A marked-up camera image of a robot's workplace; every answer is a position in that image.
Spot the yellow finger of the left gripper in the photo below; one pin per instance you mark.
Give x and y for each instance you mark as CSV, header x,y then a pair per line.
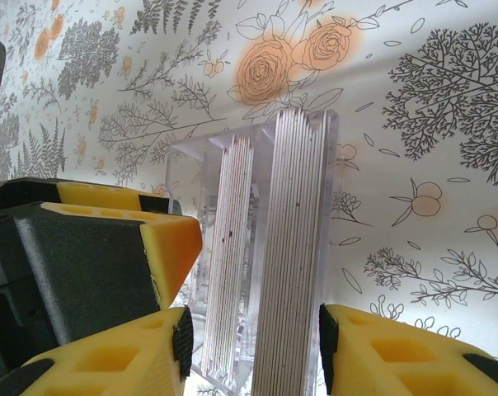
x,y
109,268
109,197

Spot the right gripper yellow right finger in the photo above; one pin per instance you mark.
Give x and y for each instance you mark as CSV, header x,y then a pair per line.
x,y
397,363

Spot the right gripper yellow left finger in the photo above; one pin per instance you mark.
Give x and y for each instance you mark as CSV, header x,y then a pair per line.
x,y
121,359

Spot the clear acrylic card box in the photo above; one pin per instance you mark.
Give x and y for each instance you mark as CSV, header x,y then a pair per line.
x,y
183,173

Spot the thin credit card stack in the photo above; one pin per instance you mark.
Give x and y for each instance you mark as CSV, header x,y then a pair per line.
x,y
228,247

